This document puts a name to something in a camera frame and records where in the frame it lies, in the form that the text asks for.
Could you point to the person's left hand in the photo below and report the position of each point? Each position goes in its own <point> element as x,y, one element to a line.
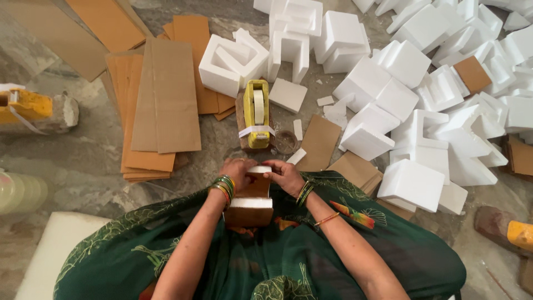
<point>235,171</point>

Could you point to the person's right hand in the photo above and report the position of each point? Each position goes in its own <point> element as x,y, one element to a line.
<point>287,177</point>

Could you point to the person's right fingers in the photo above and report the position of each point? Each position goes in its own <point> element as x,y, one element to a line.
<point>272,166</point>

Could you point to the person's left fingers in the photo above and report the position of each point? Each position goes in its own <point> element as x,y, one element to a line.
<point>251,166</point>

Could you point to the cardboard-wrapped white foam block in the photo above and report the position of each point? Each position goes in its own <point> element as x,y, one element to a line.
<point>250,208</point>

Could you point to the small white foam strip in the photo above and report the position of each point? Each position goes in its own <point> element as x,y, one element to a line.
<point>297,129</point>
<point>296,156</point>

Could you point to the green and gold wrist bangles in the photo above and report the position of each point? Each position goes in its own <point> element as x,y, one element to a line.
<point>224,188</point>

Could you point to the brown cardboard rectangle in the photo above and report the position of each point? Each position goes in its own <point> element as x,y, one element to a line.
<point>319,143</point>

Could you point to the clear tape roll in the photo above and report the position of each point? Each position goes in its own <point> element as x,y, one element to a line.
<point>258,106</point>

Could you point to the white foam square slab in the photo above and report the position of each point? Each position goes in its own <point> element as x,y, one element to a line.
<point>287,95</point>

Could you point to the thin gold bangle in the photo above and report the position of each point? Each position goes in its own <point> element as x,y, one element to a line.
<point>327,218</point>

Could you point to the stack of brown cardboard pieces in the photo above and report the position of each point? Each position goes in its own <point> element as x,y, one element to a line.
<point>356,171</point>

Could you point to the small white foam chip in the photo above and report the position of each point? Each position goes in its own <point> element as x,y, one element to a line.
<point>325,101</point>

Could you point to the person's green patterned garment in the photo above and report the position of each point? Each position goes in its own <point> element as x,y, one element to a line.
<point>258,266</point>

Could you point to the white foam corner mould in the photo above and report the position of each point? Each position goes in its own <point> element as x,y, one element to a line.
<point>216,71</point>

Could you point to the stack of long cardboard strips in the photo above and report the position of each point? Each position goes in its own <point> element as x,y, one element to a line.
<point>162,104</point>

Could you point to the orange-brown cardboard sheets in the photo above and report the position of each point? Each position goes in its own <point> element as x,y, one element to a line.
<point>187,29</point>

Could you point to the heap of white foam blocks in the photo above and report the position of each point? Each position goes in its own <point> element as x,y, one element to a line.
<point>416,104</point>

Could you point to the orange cardboard sheet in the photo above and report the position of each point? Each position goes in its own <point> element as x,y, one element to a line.
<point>108,21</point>

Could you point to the white foam sheet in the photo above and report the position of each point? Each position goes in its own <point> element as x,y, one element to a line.
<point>54,254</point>

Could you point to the small brown cardboard square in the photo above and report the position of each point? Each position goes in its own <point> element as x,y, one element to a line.
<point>472,74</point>

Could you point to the yellow tape dispenser with stone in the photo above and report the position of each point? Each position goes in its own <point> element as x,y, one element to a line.
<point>29,108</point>

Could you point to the row of clear tape rolls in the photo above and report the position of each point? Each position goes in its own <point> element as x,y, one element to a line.
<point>21,192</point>

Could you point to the large brown cardboard sheet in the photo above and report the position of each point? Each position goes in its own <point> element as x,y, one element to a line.
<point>54,37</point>

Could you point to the yellow dispenser on brick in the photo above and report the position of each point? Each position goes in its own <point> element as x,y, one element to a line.
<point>508,231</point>

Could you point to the dark brown cardboard stack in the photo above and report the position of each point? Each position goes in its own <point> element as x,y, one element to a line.
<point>520,156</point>

